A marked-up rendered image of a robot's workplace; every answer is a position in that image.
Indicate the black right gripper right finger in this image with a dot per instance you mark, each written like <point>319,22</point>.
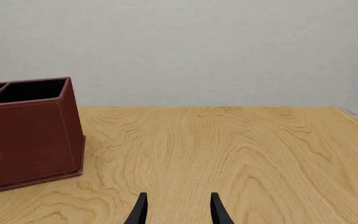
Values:
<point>218,213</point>

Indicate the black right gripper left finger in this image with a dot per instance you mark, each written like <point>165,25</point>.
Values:
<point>138,213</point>

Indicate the red-brown desk caddy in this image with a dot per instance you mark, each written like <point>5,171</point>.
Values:
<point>33,137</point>

